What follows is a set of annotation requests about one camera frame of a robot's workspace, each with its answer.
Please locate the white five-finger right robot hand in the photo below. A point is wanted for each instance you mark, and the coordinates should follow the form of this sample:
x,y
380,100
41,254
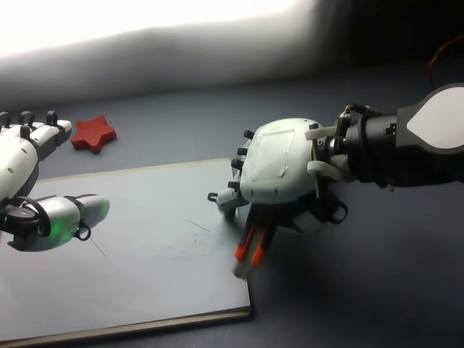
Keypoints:
x,y
275,163

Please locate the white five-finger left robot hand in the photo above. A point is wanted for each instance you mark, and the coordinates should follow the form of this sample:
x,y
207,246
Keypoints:
x,y
18,163

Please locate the white backdrop board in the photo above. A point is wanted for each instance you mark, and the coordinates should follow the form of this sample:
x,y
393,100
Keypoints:
x,y
145,47

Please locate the white paper pad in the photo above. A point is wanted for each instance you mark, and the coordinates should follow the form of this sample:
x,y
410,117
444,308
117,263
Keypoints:
x,y
145,253

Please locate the grey table cloth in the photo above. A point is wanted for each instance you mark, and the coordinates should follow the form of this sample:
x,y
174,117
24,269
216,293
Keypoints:
x,y
362,272

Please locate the red star block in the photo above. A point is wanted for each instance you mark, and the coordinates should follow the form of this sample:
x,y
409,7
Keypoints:
x,y
92,136

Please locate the orange-handled black tool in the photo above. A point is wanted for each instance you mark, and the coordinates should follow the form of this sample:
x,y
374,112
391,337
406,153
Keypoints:
x,y
241,250

